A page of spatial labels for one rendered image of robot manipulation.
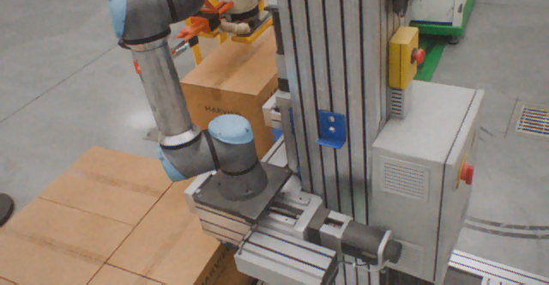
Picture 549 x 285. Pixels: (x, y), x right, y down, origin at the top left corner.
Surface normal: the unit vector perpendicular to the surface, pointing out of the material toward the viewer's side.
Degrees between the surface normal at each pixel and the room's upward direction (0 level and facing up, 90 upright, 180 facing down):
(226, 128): 7
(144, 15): 81
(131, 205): 0
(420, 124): 0
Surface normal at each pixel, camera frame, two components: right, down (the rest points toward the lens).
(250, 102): -0.45, 0.59
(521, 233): -0.14, -0.79
